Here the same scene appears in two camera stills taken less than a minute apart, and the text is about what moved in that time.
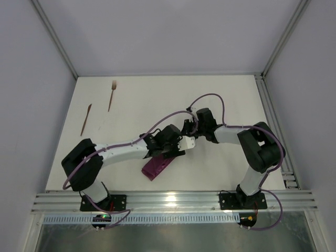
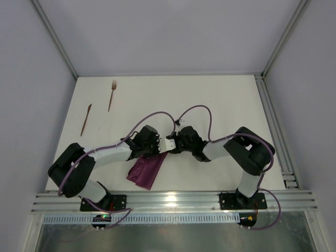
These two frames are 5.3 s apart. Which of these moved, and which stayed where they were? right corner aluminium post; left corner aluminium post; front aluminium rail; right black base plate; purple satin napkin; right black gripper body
Moved: purple satin napkin; right black gripper body
Stayed: left corner aluminium post; right black base plate; right corner aluminium post; front aluminium rail
